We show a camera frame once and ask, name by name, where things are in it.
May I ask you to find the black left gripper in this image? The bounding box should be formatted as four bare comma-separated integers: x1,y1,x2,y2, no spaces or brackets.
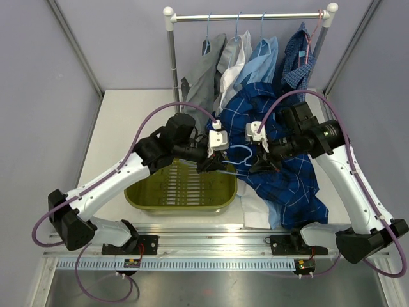
173,140,228,174

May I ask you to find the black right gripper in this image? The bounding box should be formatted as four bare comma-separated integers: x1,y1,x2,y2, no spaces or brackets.
250,132,303,172

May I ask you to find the light blue hanger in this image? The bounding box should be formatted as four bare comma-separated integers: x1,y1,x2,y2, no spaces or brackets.
203,12,212,56
259,11,267,41
222,144,255,177
234,11,242,43

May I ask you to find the dark blue plaid shirt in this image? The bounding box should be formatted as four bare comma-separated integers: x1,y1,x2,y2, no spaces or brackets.
217,82,329,229

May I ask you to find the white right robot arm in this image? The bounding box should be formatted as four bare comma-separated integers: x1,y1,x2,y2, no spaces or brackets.
245,102,408,264

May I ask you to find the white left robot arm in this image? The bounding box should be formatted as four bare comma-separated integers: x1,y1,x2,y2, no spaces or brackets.
48,113,229,255

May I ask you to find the grey shirt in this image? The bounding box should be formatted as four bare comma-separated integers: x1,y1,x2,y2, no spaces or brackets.
181,33,227,113

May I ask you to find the light blue shirt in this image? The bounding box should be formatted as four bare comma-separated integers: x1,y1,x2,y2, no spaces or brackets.
234,36,279,89

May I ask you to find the blue small-check shirt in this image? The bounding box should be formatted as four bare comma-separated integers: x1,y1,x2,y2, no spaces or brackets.
279,22,316,93

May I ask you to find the white shirt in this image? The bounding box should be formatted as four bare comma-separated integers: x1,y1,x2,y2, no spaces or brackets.
216,31,252,115

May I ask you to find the pink hanger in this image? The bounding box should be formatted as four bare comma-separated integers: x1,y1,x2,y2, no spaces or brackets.
305,9,323,64

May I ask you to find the olive green plastic basket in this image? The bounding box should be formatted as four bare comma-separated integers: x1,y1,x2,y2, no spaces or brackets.
124,160,238,216

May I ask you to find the metal clothes rack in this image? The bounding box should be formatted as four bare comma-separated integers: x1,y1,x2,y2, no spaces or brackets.
162,3,339,101

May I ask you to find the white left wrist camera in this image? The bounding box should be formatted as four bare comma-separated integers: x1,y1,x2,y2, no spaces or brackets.
207,120,229,158

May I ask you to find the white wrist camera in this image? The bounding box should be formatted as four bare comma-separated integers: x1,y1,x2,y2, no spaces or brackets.
245,121,270,153
207,120,229,158

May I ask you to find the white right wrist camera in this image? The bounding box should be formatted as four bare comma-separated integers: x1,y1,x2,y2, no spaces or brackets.
245,121,270,153

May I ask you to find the aluminium mounting rail frame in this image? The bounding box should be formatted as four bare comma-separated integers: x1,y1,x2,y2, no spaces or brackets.
43,223,389,260

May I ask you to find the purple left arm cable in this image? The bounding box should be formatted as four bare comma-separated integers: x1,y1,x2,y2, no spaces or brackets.
31,101,220,303

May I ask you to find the white slotted cable duct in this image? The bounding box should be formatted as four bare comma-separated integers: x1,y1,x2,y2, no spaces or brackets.
57,258,295,272

